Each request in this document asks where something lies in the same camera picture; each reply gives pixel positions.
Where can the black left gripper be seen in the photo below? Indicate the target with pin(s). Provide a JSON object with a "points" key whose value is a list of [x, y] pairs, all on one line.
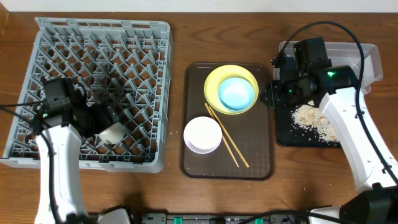
{"points": [[101, 117]]}

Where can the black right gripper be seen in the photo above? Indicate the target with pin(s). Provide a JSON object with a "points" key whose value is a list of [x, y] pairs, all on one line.
{"points": [[273, 94]]}

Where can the white cup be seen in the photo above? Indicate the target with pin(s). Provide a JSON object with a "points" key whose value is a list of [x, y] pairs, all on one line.
{"points": [[112, 134]]}

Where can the rice pile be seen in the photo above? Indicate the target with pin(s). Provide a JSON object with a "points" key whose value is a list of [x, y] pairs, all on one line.
{"points": [[309, 118]]}

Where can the light blue bowl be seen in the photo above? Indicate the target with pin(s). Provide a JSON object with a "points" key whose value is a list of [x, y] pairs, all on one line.
{"points": [[236, 94]]}

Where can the yellow plate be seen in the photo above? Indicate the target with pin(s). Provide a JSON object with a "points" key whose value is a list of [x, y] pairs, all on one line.
{"points": [[218, 76]]}

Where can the pink bowl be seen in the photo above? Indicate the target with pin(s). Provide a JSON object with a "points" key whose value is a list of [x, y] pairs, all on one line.
{"points": [[202, 135]]}

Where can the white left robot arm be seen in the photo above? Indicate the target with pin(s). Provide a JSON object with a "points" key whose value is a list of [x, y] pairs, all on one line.
{"points": [[62, 124]]}

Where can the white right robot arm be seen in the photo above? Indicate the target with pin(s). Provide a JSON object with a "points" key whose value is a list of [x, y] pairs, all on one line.
{"points": [[373, 166]]}

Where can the grey dishwasher rack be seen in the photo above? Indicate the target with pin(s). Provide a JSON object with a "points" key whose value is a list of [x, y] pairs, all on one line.
{"points": [[127, 63]]}

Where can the black tray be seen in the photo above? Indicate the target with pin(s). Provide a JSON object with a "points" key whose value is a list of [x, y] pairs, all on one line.
{"points": [[289, 134]]}

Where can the brown serving tray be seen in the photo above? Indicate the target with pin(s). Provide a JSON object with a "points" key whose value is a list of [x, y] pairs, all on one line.
{"points": [[253, 155]]}

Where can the wooden chopstick right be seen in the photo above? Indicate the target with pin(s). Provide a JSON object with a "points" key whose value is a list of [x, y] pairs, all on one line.
{"points": [[227, 139]]}

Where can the clear plastic bin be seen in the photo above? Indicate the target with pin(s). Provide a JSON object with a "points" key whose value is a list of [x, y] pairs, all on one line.
{"points": [[349, 65]]}

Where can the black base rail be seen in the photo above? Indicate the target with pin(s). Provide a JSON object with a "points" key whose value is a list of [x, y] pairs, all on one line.
{"points": [[163, 218]]}

